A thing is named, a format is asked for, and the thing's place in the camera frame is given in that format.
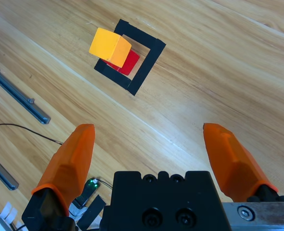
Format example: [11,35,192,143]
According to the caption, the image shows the yellow wooden block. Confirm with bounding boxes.
[88,27,132,68]

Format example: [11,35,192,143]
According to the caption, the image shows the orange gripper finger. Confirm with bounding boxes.
[203,122,284,203]
[21,123,96,231]

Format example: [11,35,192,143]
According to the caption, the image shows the black module with green light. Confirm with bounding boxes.
[72,177,101,210]

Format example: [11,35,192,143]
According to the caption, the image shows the thin black wire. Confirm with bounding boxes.
[95,178,114,190]
[0,123,64,145]

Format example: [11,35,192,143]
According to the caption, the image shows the grey metal rail with bolts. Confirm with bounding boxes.
[0,62,52,125]

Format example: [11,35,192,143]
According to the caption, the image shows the black tape strip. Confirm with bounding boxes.
[77,194,107,231]

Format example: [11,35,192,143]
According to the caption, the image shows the black tape square outline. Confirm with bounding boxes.
[93,18,167,96]

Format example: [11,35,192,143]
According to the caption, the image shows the red wooden block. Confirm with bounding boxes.
[101,49,141,76]

